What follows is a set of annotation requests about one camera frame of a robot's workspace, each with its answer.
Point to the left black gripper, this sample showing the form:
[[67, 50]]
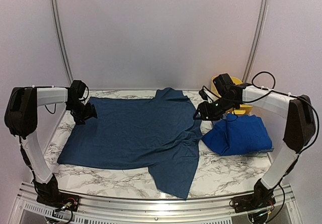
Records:
[[91, 112]]

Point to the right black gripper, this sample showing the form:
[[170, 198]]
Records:
[[205, 112]]

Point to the blue pleated skirt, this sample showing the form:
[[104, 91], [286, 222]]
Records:
[[238, 135]]

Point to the grey-blue garment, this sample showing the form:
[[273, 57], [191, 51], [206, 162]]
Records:
[[158, 133]]

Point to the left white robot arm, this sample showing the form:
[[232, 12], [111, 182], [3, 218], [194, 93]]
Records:
[[21, 118]]

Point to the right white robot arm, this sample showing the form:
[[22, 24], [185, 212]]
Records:
[[229, 175]]

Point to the blue checked folded shirt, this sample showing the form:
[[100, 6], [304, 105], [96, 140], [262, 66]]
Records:
[[218, 120]]

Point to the yellow plastic basket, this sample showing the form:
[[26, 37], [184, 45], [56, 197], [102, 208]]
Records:
[[243, 109]]

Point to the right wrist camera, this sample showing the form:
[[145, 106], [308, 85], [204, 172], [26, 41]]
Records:
[[204, 93]]

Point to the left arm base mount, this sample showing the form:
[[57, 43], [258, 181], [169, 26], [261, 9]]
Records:
[[64, 198]]

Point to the aluminium table front rail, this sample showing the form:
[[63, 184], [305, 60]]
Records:
[[99, 209]]

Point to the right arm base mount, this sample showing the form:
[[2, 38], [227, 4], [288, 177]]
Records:
[[250, 202]]

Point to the right aluminium wall profile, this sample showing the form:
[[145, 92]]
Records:
[[256, 39]]

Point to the aluminium wall profile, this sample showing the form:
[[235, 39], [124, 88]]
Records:
[[60, 40], [256, 39]]

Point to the left aluminium wall profile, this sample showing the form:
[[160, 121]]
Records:
[[60, 40]]

